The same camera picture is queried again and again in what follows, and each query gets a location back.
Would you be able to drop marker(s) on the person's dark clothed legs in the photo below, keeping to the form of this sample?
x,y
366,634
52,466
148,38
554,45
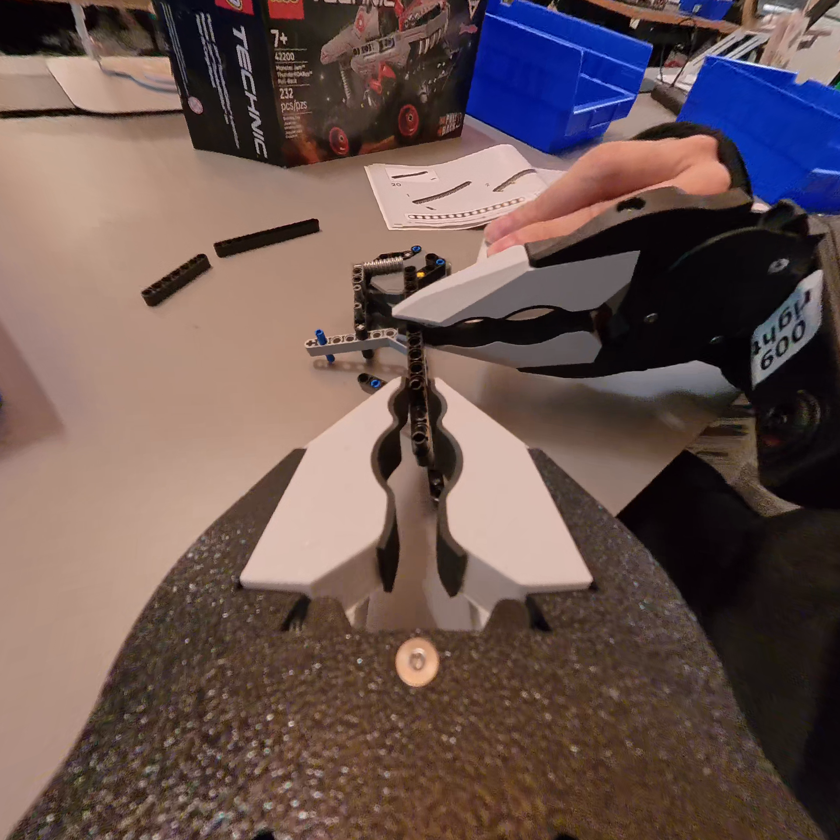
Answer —
x,y
754,623

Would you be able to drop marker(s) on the white stand base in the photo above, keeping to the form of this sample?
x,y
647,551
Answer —
x,y
111,85

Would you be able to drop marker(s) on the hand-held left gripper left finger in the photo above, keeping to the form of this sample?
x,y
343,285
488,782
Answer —
x,y
308,525

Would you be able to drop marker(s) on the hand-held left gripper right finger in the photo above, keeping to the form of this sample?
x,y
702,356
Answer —
x,y
518,525

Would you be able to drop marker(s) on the short black brick beam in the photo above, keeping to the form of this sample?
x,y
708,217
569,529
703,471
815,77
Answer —
x,y
176,281

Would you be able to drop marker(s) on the grey black toy brick chassis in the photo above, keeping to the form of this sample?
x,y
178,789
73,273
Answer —
x,y
367,308

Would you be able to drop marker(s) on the medium black brick beam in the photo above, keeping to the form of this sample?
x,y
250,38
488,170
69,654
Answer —
x,y
266,237

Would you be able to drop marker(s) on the long black pinned brick beam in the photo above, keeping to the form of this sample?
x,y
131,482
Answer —
x,y
417,394

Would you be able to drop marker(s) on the person's right hand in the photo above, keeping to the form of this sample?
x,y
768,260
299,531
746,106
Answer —
x,y
623,184

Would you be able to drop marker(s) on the white instruction booklet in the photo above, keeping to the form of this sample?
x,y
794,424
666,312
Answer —
x,y
446,190

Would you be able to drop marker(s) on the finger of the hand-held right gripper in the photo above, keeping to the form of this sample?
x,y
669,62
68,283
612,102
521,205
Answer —
x,y
544,351
525,285

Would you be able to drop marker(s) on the blue divided bin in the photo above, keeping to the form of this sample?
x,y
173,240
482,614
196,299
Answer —
x,y
544,72

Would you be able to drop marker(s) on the large blue bin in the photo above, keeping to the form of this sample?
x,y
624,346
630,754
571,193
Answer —
x,y
774,131

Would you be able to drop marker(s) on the black toy set box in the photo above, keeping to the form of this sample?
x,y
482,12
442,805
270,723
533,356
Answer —
x,y
295,85

